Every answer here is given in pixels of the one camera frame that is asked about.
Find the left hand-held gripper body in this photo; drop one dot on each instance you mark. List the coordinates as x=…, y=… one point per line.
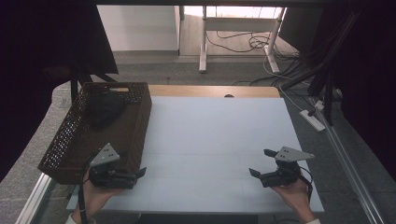
x=105, y=155

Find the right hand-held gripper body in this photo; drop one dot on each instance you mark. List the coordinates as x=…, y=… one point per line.
x=291, y=154

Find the brown woven basket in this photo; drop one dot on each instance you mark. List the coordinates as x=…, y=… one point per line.
x=124, y=130

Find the black cloth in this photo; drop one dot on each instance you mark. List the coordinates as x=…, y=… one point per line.
x=104, y=109

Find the person's right hand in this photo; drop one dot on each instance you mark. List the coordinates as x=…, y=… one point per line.
x=294, y=194

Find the person's left hand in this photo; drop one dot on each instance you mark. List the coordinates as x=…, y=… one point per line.
x=93, y=196

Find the white power strip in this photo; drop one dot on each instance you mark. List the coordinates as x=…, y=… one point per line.
x=312, y=120

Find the white table mat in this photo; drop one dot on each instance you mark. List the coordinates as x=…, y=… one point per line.
x=202, y=130

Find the dark round table grommet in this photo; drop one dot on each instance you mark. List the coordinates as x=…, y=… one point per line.
x=229, y=95

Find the black metal stand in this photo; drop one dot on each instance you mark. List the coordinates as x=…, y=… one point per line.
x=74, y=87

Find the black tripod stand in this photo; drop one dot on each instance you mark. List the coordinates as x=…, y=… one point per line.
x=327, y=77

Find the dark curtain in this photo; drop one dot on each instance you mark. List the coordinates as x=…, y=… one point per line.
x=31, y=62
x=370, y=77

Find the white cabinet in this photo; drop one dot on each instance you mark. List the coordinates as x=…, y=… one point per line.
x=140, y=28

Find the aluminium rail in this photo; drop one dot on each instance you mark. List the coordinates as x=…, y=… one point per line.
x=348, y=168
x=34, y=199

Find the white desk frame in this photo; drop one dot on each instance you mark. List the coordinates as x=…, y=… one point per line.
x=203, y=40

